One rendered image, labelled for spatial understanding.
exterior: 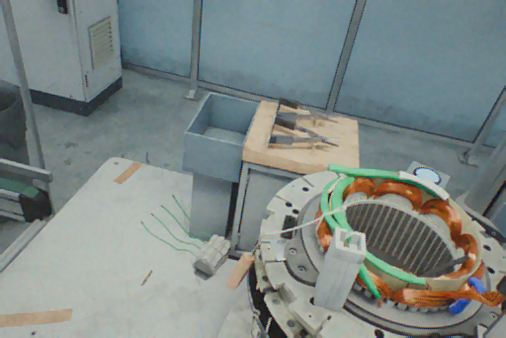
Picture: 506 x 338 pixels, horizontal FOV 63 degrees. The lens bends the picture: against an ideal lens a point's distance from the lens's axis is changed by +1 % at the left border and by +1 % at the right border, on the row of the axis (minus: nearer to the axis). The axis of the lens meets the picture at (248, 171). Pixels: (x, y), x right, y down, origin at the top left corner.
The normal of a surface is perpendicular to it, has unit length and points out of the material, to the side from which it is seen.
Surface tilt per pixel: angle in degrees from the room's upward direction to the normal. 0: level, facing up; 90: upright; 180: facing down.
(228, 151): 90
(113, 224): 0
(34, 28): 90
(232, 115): 90
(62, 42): 90
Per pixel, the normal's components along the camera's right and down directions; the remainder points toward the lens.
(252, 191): -0.19, 0.58
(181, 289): 0.13, -0.79
